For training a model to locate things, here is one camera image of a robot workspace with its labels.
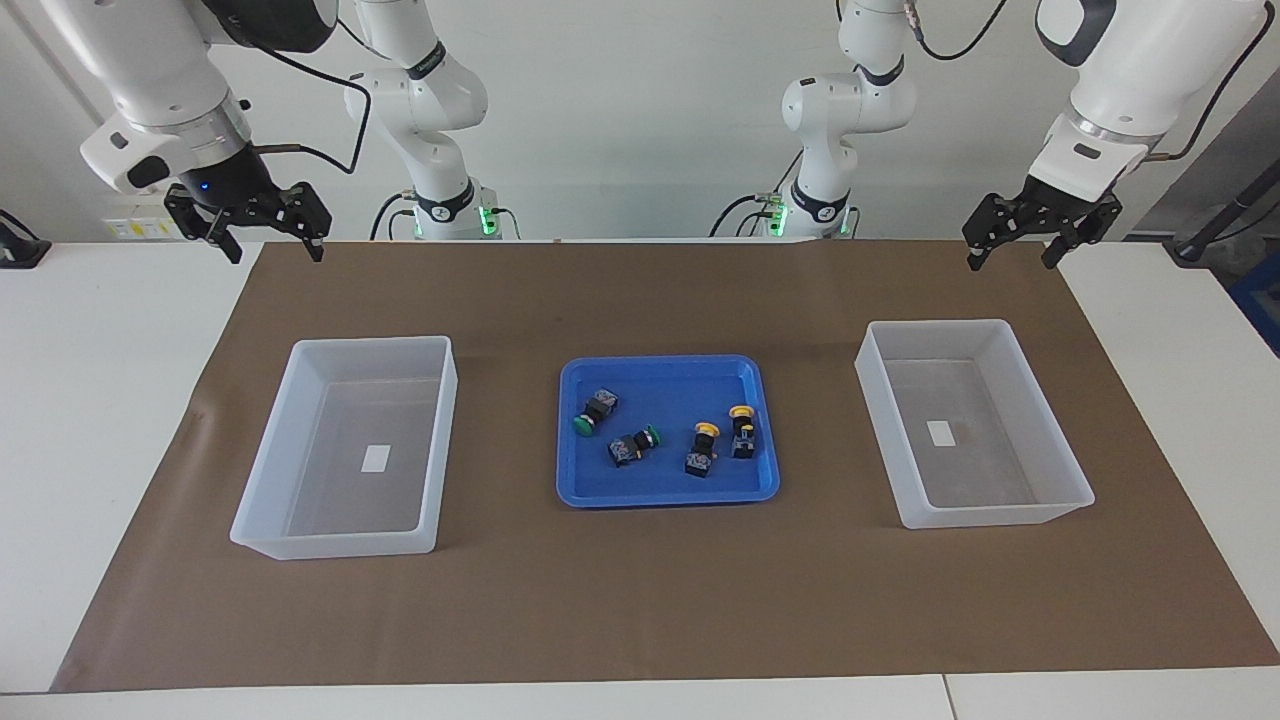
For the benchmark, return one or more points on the yellow push button switch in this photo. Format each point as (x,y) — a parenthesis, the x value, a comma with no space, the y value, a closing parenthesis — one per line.
(742,438)
(701,458)

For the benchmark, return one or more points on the white wall socket box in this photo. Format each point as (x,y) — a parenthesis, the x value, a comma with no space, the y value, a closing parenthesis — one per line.
(140,226)

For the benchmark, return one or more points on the blue crate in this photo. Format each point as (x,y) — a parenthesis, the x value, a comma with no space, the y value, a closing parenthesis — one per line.
(1262,305)

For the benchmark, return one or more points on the blue plastic tray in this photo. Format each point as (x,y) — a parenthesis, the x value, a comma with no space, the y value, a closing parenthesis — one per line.
(660,480)

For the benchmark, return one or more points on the white paper label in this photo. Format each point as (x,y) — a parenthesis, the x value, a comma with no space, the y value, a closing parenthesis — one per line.
(941,433)
(376,458)

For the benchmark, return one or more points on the black desk clamp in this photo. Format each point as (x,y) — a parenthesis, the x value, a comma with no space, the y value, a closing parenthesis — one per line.
(20,248)

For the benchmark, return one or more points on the translucent white plastic box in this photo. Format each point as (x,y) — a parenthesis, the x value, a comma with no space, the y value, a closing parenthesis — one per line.
(980,480)
(340,510)

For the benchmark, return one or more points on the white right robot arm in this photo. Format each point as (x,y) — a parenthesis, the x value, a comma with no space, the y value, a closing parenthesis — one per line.
(160,60)

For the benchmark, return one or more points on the brown paper table mat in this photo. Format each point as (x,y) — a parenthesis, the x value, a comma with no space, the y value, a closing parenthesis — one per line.
(640,600)

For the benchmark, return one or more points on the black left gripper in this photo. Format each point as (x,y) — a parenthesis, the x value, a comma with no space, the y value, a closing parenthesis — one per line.
(1058,205)

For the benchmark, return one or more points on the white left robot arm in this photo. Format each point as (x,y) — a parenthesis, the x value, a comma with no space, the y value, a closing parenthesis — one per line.
(1140,70)

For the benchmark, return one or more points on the green push button switch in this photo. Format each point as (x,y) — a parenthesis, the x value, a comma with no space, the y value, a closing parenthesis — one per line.
(600,405)
(628,448)

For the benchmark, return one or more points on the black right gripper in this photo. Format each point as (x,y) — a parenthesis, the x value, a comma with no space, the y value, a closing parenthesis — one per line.
(238,185)

